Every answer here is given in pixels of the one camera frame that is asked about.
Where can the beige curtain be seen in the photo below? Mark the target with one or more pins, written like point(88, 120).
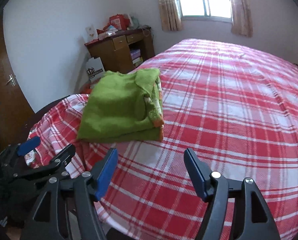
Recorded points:
point(170, 15)
point(241, 18)

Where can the red white plaid bedsheet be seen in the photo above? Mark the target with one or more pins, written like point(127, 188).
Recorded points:
point(237, 108)

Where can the white paper shopping bag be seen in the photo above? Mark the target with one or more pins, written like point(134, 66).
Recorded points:
point(95, 69)

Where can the white card box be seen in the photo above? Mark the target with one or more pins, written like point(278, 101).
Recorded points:
point(91, 33)

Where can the stacked boxes in desk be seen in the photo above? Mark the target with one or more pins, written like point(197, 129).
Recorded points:
point(137, 59)

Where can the brown wooden door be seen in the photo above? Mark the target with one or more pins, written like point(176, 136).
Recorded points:
point(15, 110)

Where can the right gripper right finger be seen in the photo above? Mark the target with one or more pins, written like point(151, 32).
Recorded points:
point(252, 218)

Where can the red gift bag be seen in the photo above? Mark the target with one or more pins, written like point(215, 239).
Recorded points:
point(119, 21)

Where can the green orange striped knit sweater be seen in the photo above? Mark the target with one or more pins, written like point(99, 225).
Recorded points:
point(124, 107)

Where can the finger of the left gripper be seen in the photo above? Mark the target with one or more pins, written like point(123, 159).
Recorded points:
point(28, 146)
point(58, 163)

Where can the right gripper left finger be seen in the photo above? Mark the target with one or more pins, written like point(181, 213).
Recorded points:
point(49, 218)

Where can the silver door handle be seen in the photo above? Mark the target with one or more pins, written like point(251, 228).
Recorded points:
point(11, 81)

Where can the right beige curtain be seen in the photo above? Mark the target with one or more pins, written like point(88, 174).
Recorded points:
point(241, 18)

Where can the brown wooden desk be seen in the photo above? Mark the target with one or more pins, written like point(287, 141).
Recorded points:
point(115, 51)

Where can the left beige curtain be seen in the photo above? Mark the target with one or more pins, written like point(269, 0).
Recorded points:
point(170, 15)

